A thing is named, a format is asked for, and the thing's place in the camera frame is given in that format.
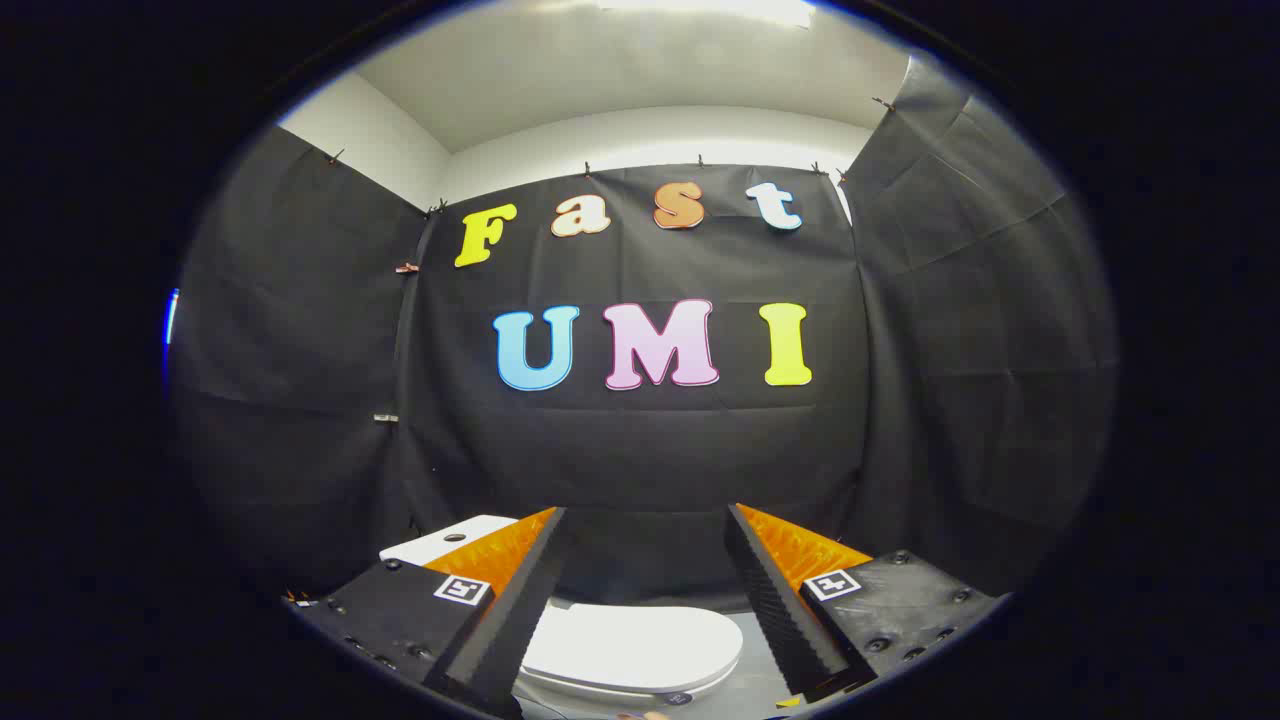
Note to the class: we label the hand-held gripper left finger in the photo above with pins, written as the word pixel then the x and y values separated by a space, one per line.
pixel 510 620

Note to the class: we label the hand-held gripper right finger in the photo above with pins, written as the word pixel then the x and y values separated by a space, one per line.
pixel 780 610

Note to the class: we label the white toilet lid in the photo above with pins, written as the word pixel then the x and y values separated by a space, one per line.
pixel 640 645

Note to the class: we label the black backdrop cloth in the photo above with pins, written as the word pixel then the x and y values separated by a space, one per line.
pixel 640 450

